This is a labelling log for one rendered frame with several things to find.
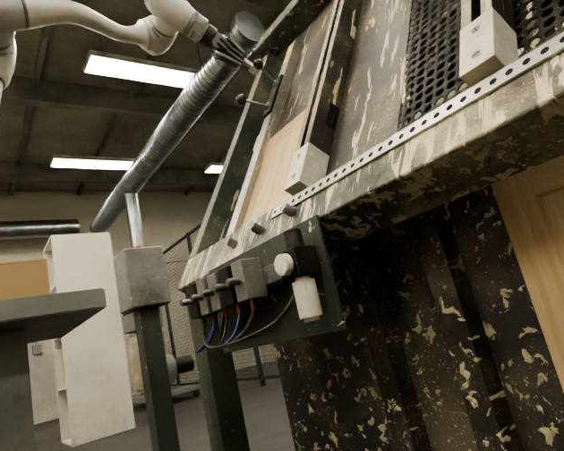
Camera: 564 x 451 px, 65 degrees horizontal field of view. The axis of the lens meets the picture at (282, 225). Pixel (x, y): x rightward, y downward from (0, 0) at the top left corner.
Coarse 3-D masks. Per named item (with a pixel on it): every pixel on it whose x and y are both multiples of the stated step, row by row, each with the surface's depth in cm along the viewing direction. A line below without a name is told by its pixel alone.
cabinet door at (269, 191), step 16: (304, 112) 138; (288, 128) 143; (272, 144) 149; (288, 144) 137; (272, 160) 142; (288, 160) 131; (272, 176) 135; (256, 192) 139; (272, 192) 129; (256, 208) 133
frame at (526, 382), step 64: (384, 256) 112; (448, 256) 92; (512, 256) 87; (192, 320) 145; (384, 320) 107; (448, 320) 92; (512, 320) 87; (320, 384) 133; (384, 384) 106; (448, 384) 99; (512, 384) 88; (320, 448) 134; (384, 448) 114; (448, 448) 100; (512, 448) 85
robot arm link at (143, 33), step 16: (32, 0) 122; (48, 0) 126; (64, 0) 129; (32, 16) 123; (48, 16) 126; (64, 16) 129; (80, 16) 133; (96, 16) 138; (112, 32) 147; (128, 32) 153; (144, 32) 156; (144, 48) 161; (160, 48) 163
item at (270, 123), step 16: (288, 48) 183; (288, 64) 174; (288, 80) 171; (272, 112) 160; (272, 128) 157; (256, 144) 156; (256, 160) 148; (256, 176) 146; (240, 192) 146; (240, 208) 138; (240, 224) 136
